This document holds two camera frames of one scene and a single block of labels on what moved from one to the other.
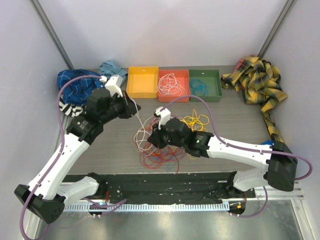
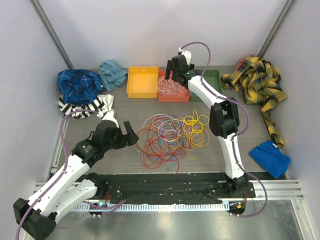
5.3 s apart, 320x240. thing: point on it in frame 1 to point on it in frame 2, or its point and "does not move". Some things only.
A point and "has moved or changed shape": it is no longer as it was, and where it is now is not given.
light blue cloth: (109, 68) does not move
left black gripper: (129, 106) to (131, 138)
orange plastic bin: (172, 84) does not move
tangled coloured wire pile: (154, 156) does not move
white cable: (142, 137) has moved or changed shape
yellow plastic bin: (142, 82) does not move
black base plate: (167, 188) does not move
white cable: (168, 85) does not move
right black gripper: (156, 140) to (169, 67)
